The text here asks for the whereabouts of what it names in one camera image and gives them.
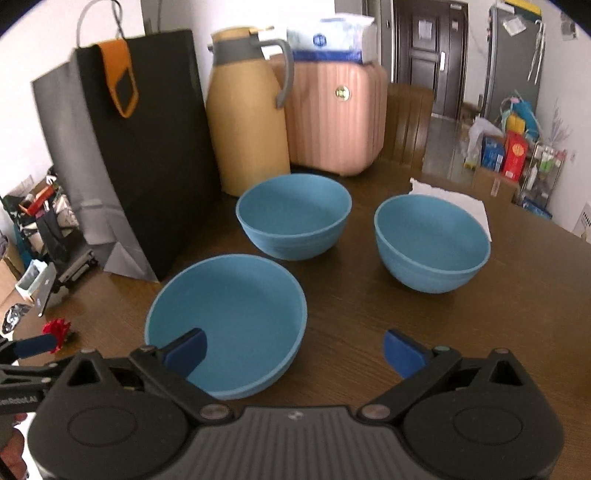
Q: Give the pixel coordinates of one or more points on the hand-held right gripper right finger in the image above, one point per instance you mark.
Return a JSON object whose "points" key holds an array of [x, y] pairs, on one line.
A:
{"points": [[404, 355]]}

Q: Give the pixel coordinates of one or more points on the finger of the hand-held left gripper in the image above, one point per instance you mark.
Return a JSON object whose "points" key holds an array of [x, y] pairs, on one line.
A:
{"points": [[37, 346], [27, 373]]}

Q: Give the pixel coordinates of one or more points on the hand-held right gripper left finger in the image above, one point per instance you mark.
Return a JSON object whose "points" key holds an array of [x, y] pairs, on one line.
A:
{"points": [[189, 353]]}

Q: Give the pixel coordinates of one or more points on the blue bowl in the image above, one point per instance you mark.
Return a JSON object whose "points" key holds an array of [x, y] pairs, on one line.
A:
{"points": [[293, 212], [231, 304], [431, 240]]}

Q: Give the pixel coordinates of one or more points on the red paper flower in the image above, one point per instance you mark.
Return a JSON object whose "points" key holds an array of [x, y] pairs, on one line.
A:
{"points": [[57, 330]]}

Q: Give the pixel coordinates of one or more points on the pile of assorted clutter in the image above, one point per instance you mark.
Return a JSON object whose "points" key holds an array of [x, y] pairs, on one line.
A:
{"points": [[41, 221]]}

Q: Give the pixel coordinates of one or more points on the white paper napkin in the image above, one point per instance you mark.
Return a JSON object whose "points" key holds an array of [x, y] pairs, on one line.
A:
{"points": [[461, 201]]}

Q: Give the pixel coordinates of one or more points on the brown cardboard box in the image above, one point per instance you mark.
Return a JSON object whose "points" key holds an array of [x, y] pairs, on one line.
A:
{"points": [[494, 184]]}

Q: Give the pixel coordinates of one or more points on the black paper bag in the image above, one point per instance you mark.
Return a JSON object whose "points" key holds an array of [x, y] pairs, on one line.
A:
{"points": [[152, 161]]}

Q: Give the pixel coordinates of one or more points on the blue white flat boxes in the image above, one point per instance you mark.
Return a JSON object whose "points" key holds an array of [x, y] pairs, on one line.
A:
{"points": [[538, 208]]}

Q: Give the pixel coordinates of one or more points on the blue carton box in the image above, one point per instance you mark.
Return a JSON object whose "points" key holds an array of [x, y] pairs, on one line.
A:
{"points": [[493, 154]]}

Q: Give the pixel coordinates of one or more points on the white printed board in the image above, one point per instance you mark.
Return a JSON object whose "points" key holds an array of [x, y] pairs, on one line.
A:
{"points": [[584, 224]]}

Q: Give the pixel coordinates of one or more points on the red carton box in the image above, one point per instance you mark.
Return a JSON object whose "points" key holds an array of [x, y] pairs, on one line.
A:
{"points": [[515, 157]]}

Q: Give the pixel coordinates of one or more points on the dark wooden chair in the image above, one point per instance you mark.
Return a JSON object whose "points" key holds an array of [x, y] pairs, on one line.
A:
{"points": [[406, 124]]}

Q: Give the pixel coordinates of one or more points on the yellow thermos jug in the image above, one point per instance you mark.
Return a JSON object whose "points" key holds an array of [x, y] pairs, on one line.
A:
{"points": [[249, 129]]}

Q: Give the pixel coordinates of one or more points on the white plastic bag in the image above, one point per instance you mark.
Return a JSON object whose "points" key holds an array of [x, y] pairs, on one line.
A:
{"points": [[480, 134]]}

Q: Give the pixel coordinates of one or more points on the pink ribbed suitcase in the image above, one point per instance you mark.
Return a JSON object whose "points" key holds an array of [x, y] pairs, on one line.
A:
{"points": [[332, 124]]}

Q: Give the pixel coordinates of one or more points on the blue paper gift bag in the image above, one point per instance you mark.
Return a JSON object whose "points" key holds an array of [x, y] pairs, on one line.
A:
{"points": [[524, 113]]}

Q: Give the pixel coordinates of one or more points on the dried flower bunch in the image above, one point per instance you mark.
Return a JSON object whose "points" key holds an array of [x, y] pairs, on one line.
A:
{"points": [[559, 127]]}

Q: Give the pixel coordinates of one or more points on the orange bag tag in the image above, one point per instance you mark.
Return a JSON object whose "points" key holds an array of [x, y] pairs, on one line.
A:
{"points": [[117, 60]]}

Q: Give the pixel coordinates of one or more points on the dark wooden door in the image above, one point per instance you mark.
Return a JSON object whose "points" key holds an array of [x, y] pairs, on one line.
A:
{"points": [[429, 55]]}

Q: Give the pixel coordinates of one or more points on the grey refrigerator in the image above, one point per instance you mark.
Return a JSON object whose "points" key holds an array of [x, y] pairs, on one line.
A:
{"points": [[512, 69]]}

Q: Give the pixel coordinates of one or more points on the blue white tissue pack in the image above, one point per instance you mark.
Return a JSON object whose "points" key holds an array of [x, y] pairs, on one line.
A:
{"points": [[328, 39]]}

